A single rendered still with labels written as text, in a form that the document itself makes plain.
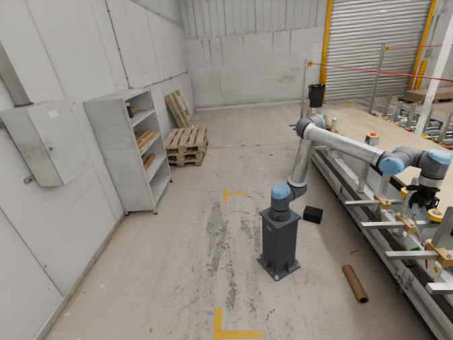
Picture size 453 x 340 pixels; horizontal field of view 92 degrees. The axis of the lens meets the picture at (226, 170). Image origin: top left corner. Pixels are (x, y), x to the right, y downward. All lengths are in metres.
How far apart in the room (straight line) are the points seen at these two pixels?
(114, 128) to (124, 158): 0.37
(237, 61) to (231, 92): 1.08
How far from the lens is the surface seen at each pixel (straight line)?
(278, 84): 8.94
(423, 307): 2.28
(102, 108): 2.79
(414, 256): 1.55
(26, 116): 2.05
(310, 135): 1.47
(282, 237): 1.98
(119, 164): 2.97
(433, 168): 1.40
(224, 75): 8.75
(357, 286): 2.31
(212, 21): 8.81
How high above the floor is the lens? 1.85
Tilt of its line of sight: 27 degrees down
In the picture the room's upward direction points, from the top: 6 degrees counter-clockwise
